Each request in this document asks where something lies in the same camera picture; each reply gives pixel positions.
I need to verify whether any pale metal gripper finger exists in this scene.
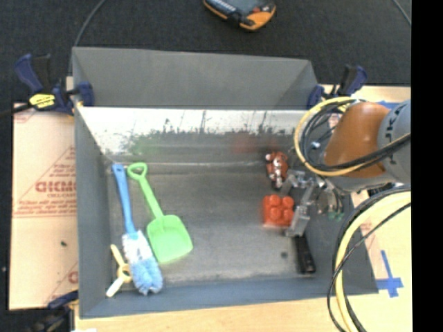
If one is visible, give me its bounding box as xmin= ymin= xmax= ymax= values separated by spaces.
xmin=284 ymin=187 xmax=317 ymax=238
xmin=281 ymin=170 xmax=311 ymax=195

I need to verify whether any green toy shovel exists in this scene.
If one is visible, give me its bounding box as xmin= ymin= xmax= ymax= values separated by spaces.
xmin=126 ymin=161 xmax=195 ymax=264

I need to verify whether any orange-red toy building brick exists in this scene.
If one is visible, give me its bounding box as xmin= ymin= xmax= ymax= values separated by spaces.
xmin=262 ymin=193 xmax=296 ymax=228

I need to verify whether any yellow and white toy propeller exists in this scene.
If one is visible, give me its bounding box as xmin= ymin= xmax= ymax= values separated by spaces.
xmin=105 ymin=243 xmax=133 ymax=298

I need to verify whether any black flat bar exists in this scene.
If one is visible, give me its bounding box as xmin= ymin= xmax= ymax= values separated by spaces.
xmin=293 ymin=234 xmax=317 ymax=275

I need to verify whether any grey metal bin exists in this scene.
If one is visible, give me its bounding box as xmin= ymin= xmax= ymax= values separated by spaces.
xmin=70 ymin=46 xmax=379 ymax=320

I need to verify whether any blue bottle brush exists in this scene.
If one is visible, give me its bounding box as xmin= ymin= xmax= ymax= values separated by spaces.
xmin=111 ymin=163 xmax=164 ymax=296

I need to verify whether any red-brown and white toy figure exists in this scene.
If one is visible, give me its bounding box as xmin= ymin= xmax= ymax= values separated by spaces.
xmin=264 ymin=151 xmax=289 ymax=190

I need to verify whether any brown cardboard board, red print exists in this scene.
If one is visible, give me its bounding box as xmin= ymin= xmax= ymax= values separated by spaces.
xmin=8 ymin=101 xmax=80 ymax=311

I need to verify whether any black cylinder on white bracket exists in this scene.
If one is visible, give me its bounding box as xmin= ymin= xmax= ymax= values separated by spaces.
xmin=367 ymin=183 xmax=396 ymax=196

